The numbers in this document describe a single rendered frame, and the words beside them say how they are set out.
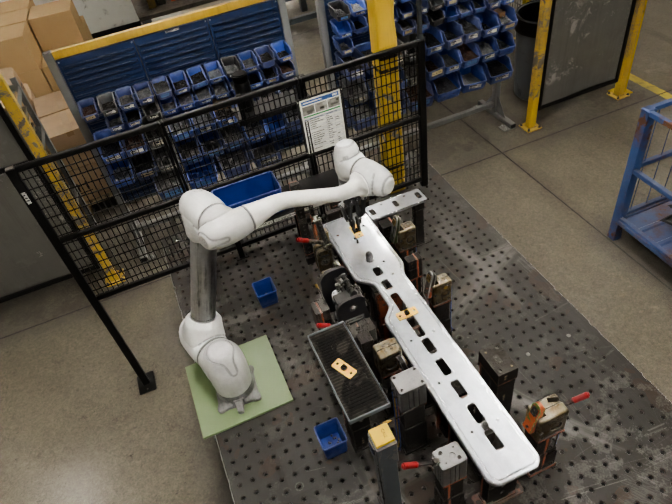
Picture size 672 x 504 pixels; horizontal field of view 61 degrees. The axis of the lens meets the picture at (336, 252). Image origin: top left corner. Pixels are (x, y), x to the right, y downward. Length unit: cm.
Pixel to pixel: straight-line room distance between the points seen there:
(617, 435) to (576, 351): 37
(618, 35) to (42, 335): 482
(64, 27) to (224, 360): 455
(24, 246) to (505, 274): 296
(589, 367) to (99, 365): 277
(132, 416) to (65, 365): 67
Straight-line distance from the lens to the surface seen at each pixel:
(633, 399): 246
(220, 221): 197
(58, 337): 416
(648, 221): 404
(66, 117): 491
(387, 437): 174
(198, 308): 232
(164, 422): 340
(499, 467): 189
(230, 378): 229
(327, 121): 278
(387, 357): 200
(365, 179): 207
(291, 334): 260
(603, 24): 514
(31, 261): 422
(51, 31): 628
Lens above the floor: 269
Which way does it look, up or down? 43 degrees down
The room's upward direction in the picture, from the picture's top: 10 degrees counter-clockwise
